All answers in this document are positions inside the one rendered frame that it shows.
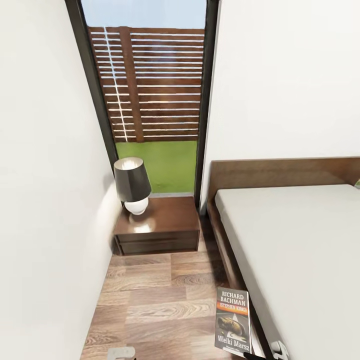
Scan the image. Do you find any hardback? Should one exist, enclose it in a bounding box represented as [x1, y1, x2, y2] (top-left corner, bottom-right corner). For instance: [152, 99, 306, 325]
[214, 286, 253, 358]

